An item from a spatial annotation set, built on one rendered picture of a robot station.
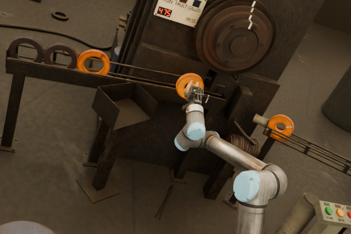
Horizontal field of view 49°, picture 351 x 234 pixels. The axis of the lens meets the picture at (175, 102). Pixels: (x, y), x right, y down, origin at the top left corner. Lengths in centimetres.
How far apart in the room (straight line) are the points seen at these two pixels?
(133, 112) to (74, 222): 70
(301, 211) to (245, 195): 94
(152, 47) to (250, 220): 120
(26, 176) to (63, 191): 24
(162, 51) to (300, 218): 126
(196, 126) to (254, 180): 49
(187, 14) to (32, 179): 133
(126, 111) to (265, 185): 94
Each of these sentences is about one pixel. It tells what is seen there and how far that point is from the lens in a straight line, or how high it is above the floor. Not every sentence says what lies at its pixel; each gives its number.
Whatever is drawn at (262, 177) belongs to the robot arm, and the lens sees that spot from 157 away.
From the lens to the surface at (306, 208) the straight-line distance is 242.
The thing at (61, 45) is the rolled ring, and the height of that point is 78.
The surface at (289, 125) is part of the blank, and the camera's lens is 251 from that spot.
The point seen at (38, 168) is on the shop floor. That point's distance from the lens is 256.
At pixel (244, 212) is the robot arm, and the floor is 81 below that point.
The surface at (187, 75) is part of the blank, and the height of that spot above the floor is 89.
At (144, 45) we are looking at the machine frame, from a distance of 232.
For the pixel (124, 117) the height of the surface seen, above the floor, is 60.
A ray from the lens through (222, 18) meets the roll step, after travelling 217.
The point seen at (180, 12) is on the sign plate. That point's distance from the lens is 229.
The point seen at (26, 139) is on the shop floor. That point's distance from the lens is 275.
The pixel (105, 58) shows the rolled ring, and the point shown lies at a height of 77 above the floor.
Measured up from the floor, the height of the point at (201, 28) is 111.
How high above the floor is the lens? 178
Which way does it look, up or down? 29 degrees down
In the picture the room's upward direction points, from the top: 24 degrees clockwise
